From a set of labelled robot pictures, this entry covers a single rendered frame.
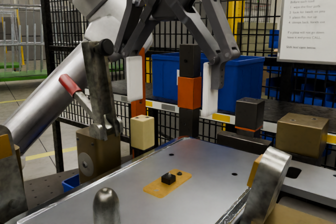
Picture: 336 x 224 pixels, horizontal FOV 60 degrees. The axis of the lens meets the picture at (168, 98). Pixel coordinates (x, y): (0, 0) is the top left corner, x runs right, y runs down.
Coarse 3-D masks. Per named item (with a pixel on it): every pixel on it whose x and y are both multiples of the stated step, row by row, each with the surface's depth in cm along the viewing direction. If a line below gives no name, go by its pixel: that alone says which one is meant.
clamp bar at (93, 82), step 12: (84, 48) 49; (96, 48) 49; (108, 48) 48; (84, 60) 50; (96, 60) 51; (96, 72) 50; (108, 72) 52; (96, 84) 50; (108, 84) 52; (96, 96) 50; (108, 96) 52; (96, 108) 50; (108, 108) 53; (96, 120) 51; (108, 120) 53
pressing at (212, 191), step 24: (168, 144) 60; (192, 144) 61; (216, 144) 61; (120, 168) 50; (144, 168) 50; (168, 168) 50; (192, 168) 50; (216, 168) 50; (240, 168) 50; (72, 192) 42; (120, 192) 43; (144, 192) 43; (192, 192) 43; (216, 192) 43; (240, 192) 43; (24, 216) 37; (48, 216) 37; (72, 216) 37; (120, 216) 37; (144, 216) 37; (168, 216) 37; (192, 216) 37; (216, 216) 37; (240, 216) 39
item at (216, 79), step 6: (222, 60) 36; (228, 60) 36; (216, 66) 36; (222, 66) 37; (216, 72) 36; (222, 72) 37; (216, 78) 37; (222, 78) 37; (216, 84) 37; (222, 84) 37
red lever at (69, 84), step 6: (60, 78) 57; (66, 78) 56; (66, 84) 56; (72, 84) 56; (72, 90) 55; (78, 90) 56; (72, 96) 55; (78, 96) 55; (84, 96) 55; (78, 102) 55; (84, 102) 54; (84, 108) 54; (90, 108) 53; (90, 114) 53; (108, 126) 52
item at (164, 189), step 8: (160, 176) 47; (176, 176) 47; (184, 176) 47; (152, 184) 44; (160, 184) 44; (168, 184) 44; (176, 184) 44; (152, 192) 42; (160, 192) 42; (168, 192) 42
